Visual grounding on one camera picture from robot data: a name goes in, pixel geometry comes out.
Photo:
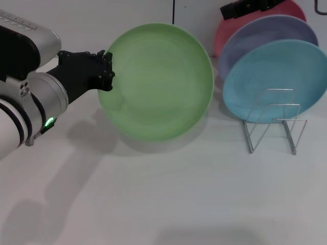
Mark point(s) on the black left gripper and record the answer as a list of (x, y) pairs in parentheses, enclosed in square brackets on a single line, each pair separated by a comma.
[(76, 71)]

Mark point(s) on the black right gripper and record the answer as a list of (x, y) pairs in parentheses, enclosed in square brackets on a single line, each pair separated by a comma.
[(273, 3)]

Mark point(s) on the green plastic plate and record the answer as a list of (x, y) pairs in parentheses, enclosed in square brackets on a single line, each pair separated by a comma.
[(158, 84)]

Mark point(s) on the red plastic plate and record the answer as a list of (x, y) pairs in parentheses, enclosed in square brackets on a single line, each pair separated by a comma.
[(224, 33)]

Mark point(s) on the purple plastic plate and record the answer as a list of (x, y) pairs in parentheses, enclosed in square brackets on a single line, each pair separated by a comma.
[(255, 35)]

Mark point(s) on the blue plastic plate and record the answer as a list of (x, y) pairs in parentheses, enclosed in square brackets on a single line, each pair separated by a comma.
[(276, 69)]

